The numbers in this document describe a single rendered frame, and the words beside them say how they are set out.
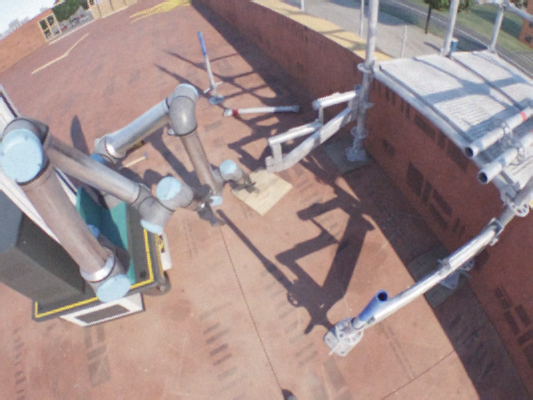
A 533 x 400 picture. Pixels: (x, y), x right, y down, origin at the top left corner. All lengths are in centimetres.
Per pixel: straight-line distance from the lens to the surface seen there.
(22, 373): 242
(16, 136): 73
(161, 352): 163
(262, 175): 195
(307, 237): 166
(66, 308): 167
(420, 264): 170
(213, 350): 152
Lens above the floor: 145
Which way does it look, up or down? 52 degrees down
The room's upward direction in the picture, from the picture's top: 10 degrees counter-clockwise
